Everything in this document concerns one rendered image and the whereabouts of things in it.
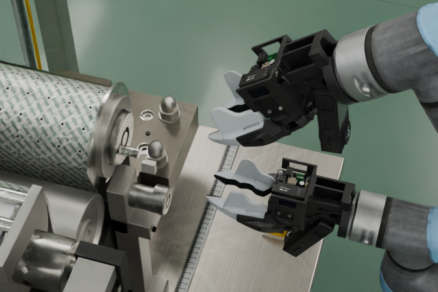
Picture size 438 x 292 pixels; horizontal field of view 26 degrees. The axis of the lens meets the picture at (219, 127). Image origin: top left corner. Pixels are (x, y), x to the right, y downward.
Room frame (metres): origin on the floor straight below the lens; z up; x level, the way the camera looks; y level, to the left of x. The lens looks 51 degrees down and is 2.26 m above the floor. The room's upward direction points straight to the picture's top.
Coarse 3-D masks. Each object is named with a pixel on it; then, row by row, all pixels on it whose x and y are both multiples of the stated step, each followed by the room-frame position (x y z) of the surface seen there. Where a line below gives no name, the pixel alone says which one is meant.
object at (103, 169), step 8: (120, 96) 0.82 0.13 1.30; (112, 104) 0.80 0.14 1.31; (120, 104) 0.81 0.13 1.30; (128, 104) 0.84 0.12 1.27; (112, 112) 0.79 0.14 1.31; (104, 120) 0.78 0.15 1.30; (112, 120) 0.78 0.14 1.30; (104, 128) 0.77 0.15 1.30; (104, 136) 0.76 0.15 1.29; (96, 144) 0.75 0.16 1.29; (104, 144) 0.75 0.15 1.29; (96, 152) 0.75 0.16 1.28; (104, 152) 0.75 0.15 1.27; (96, 160) 0.74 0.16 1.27; (104, 160) 0.75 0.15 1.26; (96, 168) 0.74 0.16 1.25; (104, 168) 0.74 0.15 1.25; (112, 168) 0.76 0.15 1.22; (104, 176) 0.74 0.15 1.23
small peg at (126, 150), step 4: (120, 148) 0.77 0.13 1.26; (124, 148) 0.77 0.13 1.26; (128, 148) 0.77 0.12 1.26; (132, 148) 0.77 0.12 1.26; (136, 148) 0.77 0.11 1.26; (120, 152) 0.76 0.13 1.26; (124, 152) 0.76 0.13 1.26; (128, 152) 0.76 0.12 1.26; (132, 152) 0.76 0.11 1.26; (136, 152) 0.76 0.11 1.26; (140, 152) 0.77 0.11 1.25; (128, 156) 0.76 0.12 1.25; (132, 156) 0.76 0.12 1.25; (136, 156) 0.76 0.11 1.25
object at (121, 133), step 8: (120, 112) 0.81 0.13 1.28; (128, 112) 0.81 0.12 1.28; (120, 120) 0.79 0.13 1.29; (128, 120) 0.81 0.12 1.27; (112, 128) 0.78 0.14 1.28; (120, 128) 0.78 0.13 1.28; (128, 128) 0.81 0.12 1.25; (112, 136) 0.77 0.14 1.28; (120, 136) 0.78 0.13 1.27; (128, 136) 0.80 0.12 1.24; (112, 144) 0.76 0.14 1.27; (120, 144) 0.77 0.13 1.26; (128, 144) 0.80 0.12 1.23; (112, 152) 0.76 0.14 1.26; (112, 160) 0.75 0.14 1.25; (120, 160) 0.77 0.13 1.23
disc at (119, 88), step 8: (112, 88) 0.82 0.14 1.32; (120, 88) 0.84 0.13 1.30; (104, 96) 0.80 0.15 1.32; (112, 96) 0.81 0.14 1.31; (128, 96) 0.86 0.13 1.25; (104, 104) 0.79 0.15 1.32; (104, 112) 0.79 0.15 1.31; (96, 120) 0.77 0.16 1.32; (96, 128) 0.76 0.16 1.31; (96, 136) 0.76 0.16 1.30; (88, 152) 0.74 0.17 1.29; (88, 160) 0.73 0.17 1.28; (88, 168) 0.73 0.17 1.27; (88, 176) 0.73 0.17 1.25; (96, 176) 0.74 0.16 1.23; (96, 184) 0.74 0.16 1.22; (104, 184) 0.76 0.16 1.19
